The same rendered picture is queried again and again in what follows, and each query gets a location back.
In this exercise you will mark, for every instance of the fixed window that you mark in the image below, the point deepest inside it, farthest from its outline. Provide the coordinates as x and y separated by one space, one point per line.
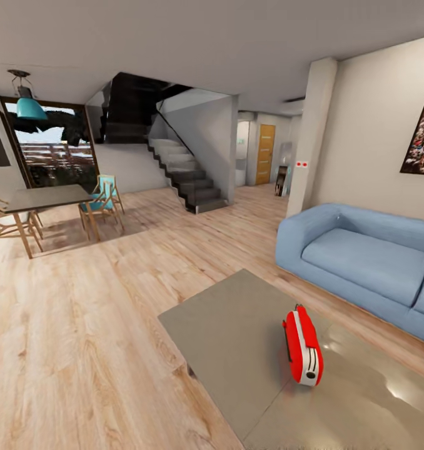
56 151

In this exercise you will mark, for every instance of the breakfast table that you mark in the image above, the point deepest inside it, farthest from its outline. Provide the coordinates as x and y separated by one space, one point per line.
46 197

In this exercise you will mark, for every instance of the coffee table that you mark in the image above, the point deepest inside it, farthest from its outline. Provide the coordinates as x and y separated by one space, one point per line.
232 337

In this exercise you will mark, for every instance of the room light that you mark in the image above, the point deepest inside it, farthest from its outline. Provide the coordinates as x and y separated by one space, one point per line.
27 107

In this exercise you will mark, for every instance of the standing mirror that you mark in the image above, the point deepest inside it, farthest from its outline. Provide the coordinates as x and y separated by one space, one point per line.
283 169

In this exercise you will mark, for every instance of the sofa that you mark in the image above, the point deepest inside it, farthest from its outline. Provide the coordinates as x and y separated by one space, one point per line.
372 260

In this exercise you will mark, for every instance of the radio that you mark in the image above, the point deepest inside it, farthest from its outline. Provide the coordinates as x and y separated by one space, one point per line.
303 349

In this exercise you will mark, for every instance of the stairs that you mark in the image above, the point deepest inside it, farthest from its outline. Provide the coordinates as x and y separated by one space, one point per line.
129 110

